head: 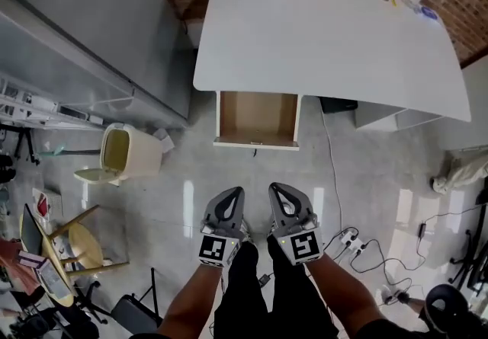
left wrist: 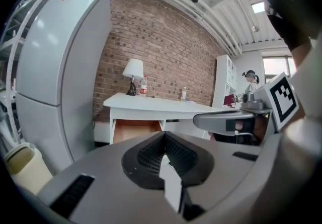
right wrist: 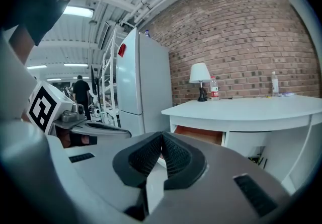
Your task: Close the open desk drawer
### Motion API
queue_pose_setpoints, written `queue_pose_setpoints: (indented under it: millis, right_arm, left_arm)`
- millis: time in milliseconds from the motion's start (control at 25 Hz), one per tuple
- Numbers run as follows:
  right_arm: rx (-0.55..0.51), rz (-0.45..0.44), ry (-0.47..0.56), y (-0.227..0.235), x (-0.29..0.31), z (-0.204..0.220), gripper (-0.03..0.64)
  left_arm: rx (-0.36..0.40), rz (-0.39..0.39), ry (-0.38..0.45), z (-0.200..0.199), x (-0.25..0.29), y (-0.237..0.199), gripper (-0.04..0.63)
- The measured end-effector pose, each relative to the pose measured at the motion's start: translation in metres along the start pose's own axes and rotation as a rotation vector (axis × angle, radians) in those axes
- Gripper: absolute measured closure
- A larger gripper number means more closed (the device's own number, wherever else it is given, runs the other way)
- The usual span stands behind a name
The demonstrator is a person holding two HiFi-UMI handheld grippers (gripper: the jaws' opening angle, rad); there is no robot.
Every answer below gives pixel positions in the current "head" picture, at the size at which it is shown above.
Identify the white power strip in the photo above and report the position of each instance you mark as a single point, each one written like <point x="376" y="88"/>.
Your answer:
<point x="352" y="242"/>

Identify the black office chair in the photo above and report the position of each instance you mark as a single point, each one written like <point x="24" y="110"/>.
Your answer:
<point x="82" y="326"/>

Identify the black metal frame stand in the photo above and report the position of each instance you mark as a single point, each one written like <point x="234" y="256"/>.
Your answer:
<point x="472" y="253"/>

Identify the cream trash bin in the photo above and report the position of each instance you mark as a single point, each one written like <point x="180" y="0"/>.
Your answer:
<point x="141" y="154"/>

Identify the black pole stand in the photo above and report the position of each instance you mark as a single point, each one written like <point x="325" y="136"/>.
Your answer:
<point x="23" y="143"/>

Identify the person's black shirt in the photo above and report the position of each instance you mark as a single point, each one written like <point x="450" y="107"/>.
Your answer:
<point x="381" y="331"/>

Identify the person's right forearm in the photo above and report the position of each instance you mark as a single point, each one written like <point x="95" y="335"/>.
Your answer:
<point x="343" y="299"/>

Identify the person's black trousers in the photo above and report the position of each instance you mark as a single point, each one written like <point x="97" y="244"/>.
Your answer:
<point x="244" y="291"/>

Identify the teal dustpan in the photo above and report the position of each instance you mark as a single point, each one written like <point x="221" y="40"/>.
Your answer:
<point x="57" y="150"/>

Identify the white crumpled paper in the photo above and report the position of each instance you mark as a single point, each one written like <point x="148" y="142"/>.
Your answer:
<point x="164" y="139"/>

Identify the red white paper sheet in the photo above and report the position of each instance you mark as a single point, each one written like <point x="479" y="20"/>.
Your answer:
<point x="42" y="204"/>

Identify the white desk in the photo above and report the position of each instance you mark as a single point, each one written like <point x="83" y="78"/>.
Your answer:
<point x="324" y="44"/>

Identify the person's left forearm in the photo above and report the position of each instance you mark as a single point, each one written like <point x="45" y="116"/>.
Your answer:
<point x="187" y="303"/>

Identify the white shelving rack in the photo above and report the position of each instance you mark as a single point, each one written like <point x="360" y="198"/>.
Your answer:
<point x="38" y="109"/>

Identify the grey refrigerator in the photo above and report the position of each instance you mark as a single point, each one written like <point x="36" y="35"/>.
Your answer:
<point x="95" y="25"/>

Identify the blue printed plastic wrapper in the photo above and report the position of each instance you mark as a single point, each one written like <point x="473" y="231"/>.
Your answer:
<point x="429" y="13"/>

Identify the round yellow wooden table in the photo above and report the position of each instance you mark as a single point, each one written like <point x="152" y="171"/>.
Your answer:
<point x="85" y="242"/>
<point x="63" y="293"/>

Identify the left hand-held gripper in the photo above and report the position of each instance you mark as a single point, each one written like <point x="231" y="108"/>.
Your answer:
<point x="211" y="248"/>

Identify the black folding chair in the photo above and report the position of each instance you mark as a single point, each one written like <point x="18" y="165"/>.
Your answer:
<point x="131" y="314"/>

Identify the black laptop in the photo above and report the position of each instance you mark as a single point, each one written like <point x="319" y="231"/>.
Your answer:
<point x="30" y="231"/>

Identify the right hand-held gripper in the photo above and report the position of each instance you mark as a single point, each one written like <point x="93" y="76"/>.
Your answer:
<point x="305" y="246"/>

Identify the white desk drawer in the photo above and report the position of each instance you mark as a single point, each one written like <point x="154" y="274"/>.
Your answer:
<point x="257" y="116"/>

